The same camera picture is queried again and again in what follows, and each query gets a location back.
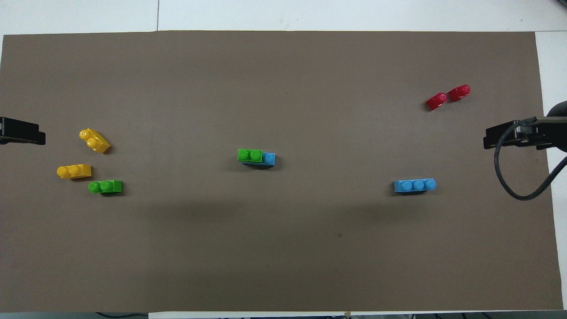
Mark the yellow two-stud toy block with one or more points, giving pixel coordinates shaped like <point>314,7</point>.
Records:
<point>82,171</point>
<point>98,142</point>

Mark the blue three-stud toy block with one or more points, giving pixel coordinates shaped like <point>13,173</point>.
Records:
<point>414,186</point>
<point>269,159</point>

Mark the brown paper table mat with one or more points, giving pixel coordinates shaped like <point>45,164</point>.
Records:
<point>283,88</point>

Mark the red single-stud toy block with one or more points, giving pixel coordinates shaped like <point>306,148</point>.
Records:
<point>458,93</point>
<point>435,102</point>

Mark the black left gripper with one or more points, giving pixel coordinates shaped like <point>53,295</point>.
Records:
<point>20,131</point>

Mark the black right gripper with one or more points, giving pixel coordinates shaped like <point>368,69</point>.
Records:
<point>553,130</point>

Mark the green two-stud toy block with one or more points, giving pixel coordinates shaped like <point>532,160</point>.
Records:
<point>110,186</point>
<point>249,155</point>

